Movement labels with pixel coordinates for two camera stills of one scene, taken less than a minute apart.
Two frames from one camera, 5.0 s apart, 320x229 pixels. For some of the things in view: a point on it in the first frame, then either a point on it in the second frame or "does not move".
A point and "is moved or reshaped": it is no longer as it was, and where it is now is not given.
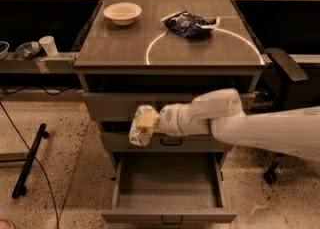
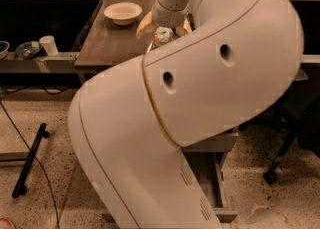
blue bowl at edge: [4, 47] does not move
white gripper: [169, 118] → [169, 16]
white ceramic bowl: [123, 13] does not move
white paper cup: [49, 45] does not move
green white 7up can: [141, 136] is moved or reshaped
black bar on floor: [20, 189] does not move
